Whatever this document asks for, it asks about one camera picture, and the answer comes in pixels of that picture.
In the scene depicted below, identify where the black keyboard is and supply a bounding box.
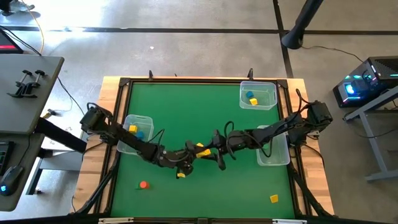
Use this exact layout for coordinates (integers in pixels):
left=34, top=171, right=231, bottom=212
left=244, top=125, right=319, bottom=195
left=0, top=140, right=15, bottom=175

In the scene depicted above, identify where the clear plastic bin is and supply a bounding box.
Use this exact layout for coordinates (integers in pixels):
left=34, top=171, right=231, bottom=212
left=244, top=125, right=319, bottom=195
left=239, top=81, right=278, bottom=111
left=255, top=124, right=291, bottom=167
left=116, top=114, right=155, bottom=156

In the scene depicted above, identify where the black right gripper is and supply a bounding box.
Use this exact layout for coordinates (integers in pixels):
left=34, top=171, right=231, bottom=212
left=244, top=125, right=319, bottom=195
left=204, top=129, right=249, bottom=171

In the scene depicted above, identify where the slim yellow cylinder block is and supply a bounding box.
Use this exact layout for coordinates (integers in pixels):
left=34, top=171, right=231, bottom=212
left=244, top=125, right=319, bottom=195
left=195, top=149, right=213, bottom=159

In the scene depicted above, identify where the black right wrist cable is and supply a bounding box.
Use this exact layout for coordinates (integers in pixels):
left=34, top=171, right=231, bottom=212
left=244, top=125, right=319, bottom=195
left=223, top=120, right=275, bottom=160

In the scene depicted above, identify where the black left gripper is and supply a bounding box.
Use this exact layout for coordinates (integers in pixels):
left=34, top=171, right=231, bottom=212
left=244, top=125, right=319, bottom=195
left=163, top=142, right=203, bottom=180

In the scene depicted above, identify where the dark desk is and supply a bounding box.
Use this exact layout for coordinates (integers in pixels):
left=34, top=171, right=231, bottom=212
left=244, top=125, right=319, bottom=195
left=0, top=133, right=45, bottom=213

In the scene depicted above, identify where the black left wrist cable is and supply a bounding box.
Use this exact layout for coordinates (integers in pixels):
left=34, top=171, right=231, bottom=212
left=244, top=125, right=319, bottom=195
left=148, top=128, right=166, bottom=147

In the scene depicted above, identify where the computer case with lights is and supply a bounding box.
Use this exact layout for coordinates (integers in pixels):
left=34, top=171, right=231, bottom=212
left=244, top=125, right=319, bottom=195
left=332, top=55, right=398, bottom=109

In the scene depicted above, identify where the black mounting beam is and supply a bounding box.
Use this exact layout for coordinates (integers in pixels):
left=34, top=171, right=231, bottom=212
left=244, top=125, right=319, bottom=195
left=35, top=116, right=88, bottom=154

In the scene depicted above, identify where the grey desk leg frame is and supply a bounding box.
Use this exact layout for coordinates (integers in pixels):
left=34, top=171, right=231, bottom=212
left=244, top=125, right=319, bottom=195
left=25, top=149, right=84, bottom=196

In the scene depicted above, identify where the dark stand base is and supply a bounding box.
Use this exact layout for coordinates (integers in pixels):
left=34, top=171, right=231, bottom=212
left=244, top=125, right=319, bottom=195
left=0, top=0, right=37, bottom=16

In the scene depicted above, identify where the grey metal stand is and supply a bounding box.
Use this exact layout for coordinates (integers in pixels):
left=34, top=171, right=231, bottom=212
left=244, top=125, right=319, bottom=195
left=343, top=86, right=398, bottom=184

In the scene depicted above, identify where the dark laptop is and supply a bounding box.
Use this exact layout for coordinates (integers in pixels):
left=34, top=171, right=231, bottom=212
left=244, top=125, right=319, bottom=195
left=0, top=28, right=24, bottom=55

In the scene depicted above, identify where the black pole stand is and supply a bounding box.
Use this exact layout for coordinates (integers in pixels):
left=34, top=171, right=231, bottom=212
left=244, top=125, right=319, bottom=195
left=280, top=0, right=325, bottom=50

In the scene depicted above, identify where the yellow floor cable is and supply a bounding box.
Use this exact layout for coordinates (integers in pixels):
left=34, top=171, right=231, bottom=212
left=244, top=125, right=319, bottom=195
left=19, top=0, right=45, bottom=56

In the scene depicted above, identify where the black table frame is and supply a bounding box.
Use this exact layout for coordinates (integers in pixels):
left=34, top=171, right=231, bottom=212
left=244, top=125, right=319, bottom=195
left=70, top=76, right=335, bottom=224

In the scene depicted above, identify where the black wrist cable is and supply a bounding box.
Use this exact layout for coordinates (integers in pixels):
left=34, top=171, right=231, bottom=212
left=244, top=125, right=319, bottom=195
left=148, top=128, right=166, bottom=147
left=223, top=120, right=275, bottom=160

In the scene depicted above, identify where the black screw clamp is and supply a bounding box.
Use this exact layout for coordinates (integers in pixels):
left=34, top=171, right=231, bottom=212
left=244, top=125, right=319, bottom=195
left=6, top=69, right=33, bottom=98
left=19, top=70, right=46, bottom=99

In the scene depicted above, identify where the black computer mouse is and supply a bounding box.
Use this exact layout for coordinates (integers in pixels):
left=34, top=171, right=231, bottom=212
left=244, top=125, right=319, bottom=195
left=0, top=164, right=24, bottom=197

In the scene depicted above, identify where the white paper sheet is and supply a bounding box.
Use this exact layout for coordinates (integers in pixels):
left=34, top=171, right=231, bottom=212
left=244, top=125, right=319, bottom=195
left=41, top=107, right=91, bottom=152

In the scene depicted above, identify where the silver metal bracket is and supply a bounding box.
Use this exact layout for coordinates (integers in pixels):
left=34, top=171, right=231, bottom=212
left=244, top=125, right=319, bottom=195
left=272, top=218, right=308, bottom=224
left=98, top=217, right=135, bottom=224

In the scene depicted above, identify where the grey side desk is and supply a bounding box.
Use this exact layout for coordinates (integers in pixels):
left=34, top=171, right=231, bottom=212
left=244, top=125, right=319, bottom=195
left=0, top=54, right=65, bottom=135

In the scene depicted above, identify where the green table mat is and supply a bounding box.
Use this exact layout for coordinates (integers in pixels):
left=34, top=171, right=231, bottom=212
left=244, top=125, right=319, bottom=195
left=110, top=82, right=296, bottom=219

